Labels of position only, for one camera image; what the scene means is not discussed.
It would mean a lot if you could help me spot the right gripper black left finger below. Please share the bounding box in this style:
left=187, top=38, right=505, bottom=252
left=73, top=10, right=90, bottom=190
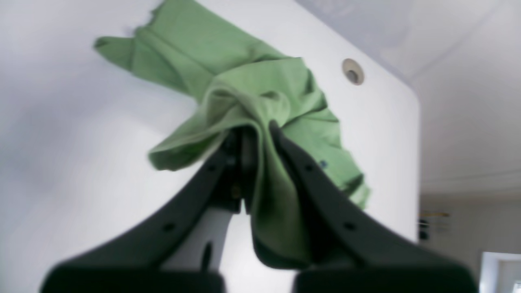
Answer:
left=41, top=128, right=258, bottom=293

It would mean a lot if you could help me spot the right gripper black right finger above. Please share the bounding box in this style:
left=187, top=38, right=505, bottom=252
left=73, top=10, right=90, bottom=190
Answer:
left=269, top=121, right=478, bottom=293

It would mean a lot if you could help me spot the green polo shirt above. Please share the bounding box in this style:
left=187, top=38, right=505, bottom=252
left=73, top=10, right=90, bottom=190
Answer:
left=94, top=0, right=370, bottom=269

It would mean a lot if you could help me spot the right table cable grommet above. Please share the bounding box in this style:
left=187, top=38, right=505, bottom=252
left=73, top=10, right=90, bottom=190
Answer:
left=341, top=58, right=365, bottom=85

